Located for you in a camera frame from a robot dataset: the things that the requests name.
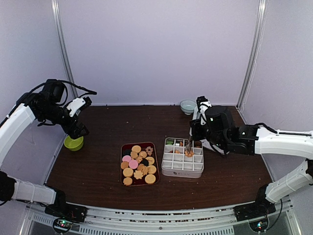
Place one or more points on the pale blue ceramic bowl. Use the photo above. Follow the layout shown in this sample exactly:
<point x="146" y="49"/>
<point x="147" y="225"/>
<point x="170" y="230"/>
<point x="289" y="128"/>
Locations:
<point x="187" y="106"/>

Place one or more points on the green plastic bowl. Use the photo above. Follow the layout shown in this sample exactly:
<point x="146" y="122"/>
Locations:
<point x="73" y="144"/>

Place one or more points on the black round cookie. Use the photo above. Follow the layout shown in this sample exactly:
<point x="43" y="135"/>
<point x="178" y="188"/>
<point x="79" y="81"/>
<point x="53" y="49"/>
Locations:
<point x="127" y="152"/>
<point x="145" y="162"/>

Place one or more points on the right pink round cookie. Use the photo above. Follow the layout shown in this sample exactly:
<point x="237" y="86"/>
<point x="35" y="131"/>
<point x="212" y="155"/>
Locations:
<point x="133" y="164"/>

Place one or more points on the dark red cookie tray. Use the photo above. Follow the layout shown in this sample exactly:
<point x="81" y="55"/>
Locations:
<point x="152" y="168"/>

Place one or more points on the leaf shaped tan cookie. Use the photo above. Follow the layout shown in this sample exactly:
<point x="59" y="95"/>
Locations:
<point x="138" y="174"/>

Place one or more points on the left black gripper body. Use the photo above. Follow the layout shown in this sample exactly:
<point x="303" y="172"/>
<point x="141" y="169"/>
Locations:
<point x="67" y="127"/>

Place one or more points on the pink round cookie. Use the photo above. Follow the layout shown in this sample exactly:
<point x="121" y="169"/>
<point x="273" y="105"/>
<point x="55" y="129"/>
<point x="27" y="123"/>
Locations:
<point x="126" y="158"/>
<point x="133" y="164"/>

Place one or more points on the brown flower cookie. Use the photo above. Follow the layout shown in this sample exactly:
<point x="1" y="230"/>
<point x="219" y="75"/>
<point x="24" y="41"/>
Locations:
<point x="149" y="150"/>

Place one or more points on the left pink round cookie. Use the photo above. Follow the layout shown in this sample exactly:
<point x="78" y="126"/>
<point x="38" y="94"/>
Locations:
<point x="126" y="158"/>

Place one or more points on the bottom left round cookie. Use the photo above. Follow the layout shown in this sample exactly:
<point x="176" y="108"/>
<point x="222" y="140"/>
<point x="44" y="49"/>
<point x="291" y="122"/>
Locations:
<point x="127" y="181"/>

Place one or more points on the right aluminium frame post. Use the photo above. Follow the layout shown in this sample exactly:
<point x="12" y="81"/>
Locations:
<point x="258" y="33"/>

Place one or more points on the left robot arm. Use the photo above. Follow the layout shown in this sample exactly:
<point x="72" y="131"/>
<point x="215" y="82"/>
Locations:
<point x="30" y="138"/>

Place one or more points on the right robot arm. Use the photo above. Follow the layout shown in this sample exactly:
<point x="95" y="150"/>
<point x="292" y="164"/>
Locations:
<point x="215" y="128"/>

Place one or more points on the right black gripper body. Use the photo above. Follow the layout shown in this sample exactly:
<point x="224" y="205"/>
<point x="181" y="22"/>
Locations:
<point x="197" y="135"/>

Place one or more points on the white divided cookie tin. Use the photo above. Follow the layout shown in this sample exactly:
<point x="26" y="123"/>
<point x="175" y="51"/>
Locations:
<point x="176" y="164"/>

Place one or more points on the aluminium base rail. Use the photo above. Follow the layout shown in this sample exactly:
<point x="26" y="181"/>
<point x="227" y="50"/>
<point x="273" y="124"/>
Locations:
<point x="208" y="221"/>

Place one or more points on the green round cookie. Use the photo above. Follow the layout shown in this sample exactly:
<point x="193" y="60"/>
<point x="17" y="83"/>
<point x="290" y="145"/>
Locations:
<point x="170" y="142"/>

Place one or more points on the swirl butter cookie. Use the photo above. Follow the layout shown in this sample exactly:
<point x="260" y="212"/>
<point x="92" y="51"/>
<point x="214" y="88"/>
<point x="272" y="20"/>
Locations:
<point x="189" y="153"/>

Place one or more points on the large round tan cookie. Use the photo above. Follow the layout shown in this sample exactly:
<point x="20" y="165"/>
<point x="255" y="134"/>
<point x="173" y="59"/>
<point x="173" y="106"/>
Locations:
<point x="150" y="179"/>

